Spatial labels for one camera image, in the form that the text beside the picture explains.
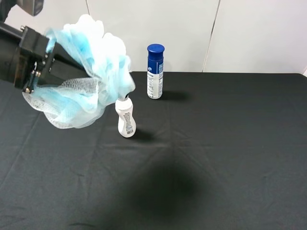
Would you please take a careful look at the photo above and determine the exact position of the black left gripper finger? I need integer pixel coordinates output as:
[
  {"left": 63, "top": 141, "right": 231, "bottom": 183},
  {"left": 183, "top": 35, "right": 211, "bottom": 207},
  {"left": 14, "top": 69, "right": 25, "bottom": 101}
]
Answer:
[
  {"left": 52, "top": 43, "right": 84, "bottom": 72},
  {"left": 37, "top": 58, "right": 90, "bottom": 86}
]

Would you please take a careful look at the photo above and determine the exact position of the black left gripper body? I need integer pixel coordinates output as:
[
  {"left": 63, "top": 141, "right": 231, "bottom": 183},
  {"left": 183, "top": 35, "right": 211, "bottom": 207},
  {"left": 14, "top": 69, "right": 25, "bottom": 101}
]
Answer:
[{"left": 14, "top": 27, "right": 56, "bottom": 92}]

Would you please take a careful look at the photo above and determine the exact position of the blue white mesh bath loofah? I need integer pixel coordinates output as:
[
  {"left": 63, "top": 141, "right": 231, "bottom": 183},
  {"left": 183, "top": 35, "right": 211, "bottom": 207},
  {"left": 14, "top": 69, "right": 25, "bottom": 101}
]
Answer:
[{"left": 23, "top": 14, "right": 135, "bottom": 129}]

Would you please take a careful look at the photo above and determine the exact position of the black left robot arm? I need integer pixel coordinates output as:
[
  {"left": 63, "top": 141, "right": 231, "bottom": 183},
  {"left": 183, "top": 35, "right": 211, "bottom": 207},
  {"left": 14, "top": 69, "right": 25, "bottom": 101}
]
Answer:
[{"left": 0, "top": 0, "right": 89, "bottom": 93}]

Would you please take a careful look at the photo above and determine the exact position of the small white bottle black cap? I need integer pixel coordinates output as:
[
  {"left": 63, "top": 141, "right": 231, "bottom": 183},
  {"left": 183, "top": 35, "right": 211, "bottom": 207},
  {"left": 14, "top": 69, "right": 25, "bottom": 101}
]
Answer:
[{"left": 115, "top": 95, "right": 136, "bottom": 138}]

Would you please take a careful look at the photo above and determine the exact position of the tall blue white spray bottle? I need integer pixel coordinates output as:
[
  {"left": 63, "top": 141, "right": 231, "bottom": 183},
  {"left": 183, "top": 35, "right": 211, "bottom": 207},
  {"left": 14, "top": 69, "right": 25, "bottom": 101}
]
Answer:
[{"left": 147, "top": 44, "right": 165, "bottom": 100}]

